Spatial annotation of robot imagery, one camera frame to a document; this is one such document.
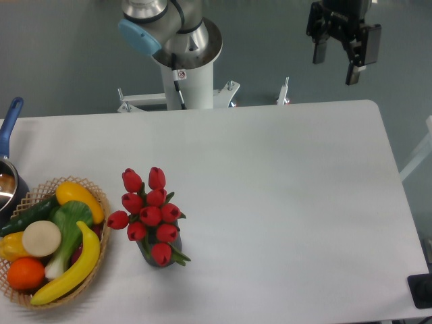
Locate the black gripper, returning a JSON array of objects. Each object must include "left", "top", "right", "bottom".
[{"left": 306, "top": 1, "right": 381, "bottom": 85}]

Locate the red tulip bouquet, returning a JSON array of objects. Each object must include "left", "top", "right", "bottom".
[{"left": 107, "top": 166, "right": 192, "bottom": 268}]

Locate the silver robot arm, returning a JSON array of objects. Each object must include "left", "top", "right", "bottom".
[{"left": 118, "top": 1, "right": 381, "bottom": 85}]

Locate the dark grey ribbed vase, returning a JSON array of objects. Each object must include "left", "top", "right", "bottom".
[{"left": 137, "top": 221, "right": 190, "bottom": 267}]

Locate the black device at table edge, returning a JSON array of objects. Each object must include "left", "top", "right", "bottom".
[{"left": 407, "top": 273, "right": 432, "bottom": 309}]

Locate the green bok choy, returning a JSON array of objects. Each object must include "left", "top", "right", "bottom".
[{"left": 45, "top": 200, "right": 93, "bottom": 281}]

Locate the yellow banana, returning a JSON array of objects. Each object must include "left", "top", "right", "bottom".
[{"left": 30, "top": 221, "right": 101, "bottom": 306}]

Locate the dark green cucumber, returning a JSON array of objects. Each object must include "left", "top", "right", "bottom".
[{"left": 1, "top": 196, "right": 59, "bottom": 237}]

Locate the woven wicker basket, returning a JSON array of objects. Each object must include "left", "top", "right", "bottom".
[{"left": 1, "top": 176, "right": 111, "bottom": 310}]

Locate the beige round disc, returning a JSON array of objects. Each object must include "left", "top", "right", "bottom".
[{"left": 22, "top": 221, "right": 61, "bottom": 257}]

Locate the yellow bell pepper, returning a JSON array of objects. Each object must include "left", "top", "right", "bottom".
[{"left": 1, "top": 232, "right": 31, "bottom": 262}]

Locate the orange fruit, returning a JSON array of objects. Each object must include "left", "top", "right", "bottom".
[{"left": 7, "top": 257, "right": 45, "bottom": 290}]

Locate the white frame at right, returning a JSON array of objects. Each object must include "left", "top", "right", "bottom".
[{"left": 399, "top": 116, "right": 431, "bottom": 182}]

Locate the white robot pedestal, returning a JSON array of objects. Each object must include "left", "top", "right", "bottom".
[{"left": 117, "top": 63, "right": 291, "bottom": 113}]

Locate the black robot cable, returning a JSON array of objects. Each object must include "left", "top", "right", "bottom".
[{"left": 170, "top": 53, "right": 188, "bottom": 110}]

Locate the blue handled saucepan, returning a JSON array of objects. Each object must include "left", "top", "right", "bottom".
[{"left": 1, "top": 97, "right": 29, "bottom": 227}]

